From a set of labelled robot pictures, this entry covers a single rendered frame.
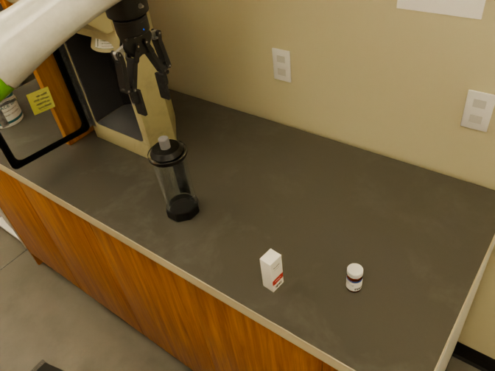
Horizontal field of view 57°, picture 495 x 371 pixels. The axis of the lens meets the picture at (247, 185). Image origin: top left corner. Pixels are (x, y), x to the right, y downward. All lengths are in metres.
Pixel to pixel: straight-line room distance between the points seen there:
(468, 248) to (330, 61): 0.68
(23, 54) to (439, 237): 1.04
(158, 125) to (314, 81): 0.54
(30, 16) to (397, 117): 1.04
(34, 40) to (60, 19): 0.06
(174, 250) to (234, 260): 0.18
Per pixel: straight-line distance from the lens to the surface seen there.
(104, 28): 1.36
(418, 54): 1.36
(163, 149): 1.23
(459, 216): 1.37
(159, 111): 1.55
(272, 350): 1.31
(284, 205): 1.35
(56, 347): 2.44
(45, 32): 0.86
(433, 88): 1.39
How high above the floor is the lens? 1.88
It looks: 41 degrees down
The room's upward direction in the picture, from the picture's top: 8 degrees counter-clockwise
